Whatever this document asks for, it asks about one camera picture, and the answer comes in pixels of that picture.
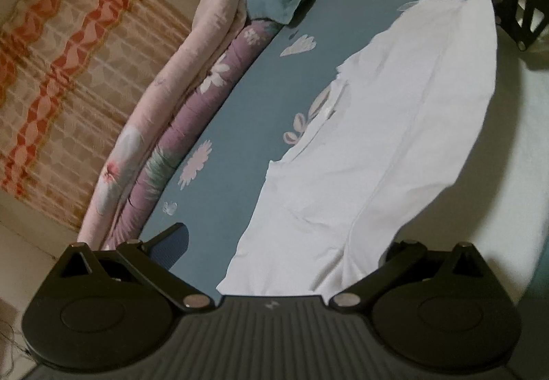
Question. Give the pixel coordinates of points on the pink floral quilt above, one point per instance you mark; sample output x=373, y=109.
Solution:
x=171, y=84

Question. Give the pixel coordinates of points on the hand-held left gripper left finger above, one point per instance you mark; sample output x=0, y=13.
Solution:
x=171, y=243

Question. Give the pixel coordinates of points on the white long-sleeve printed shirt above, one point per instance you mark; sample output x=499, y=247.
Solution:
x=386, y=127

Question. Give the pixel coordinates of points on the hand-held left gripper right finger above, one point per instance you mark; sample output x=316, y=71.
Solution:
x=403, y=253

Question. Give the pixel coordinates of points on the beige and red patterned curtain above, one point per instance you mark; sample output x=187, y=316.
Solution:
x=64, y=62

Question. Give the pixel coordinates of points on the purple floral quilt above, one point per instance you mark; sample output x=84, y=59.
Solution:
x=193, y=114

